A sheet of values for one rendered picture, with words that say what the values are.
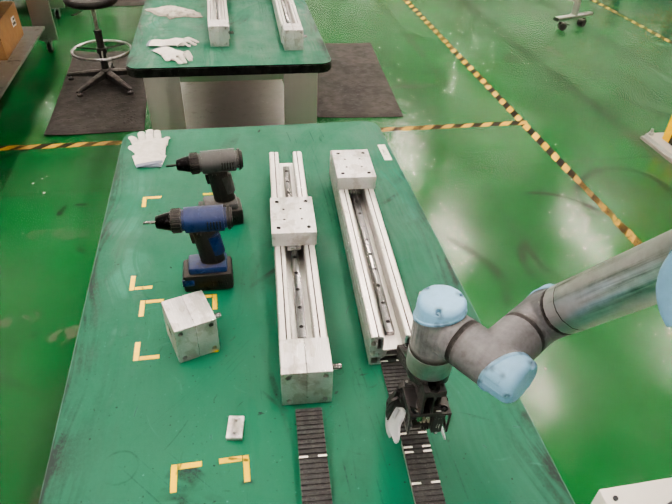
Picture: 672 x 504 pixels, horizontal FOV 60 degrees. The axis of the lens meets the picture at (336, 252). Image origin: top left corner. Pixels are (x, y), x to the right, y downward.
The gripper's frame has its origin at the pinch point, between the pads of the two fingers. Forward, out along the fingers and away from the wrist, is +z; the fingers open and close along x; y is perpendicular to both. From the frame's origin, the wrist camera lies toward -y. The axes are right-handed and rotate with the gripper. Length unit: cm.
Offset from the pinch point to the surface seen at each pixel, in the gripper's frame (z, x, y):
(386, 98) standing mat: 79, 64, -332
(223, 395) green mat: 2.9, -35.7, -13.1
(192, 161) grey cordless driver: -18, -44, -72
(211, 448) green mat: 3.0, -37.5, -1.1
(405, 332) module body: -5.3, 2.3, -19.5
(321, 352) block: -6.5, -15.9, -14.4
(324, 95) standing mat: 79, 19, -339
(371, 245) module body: -3, 1, -53
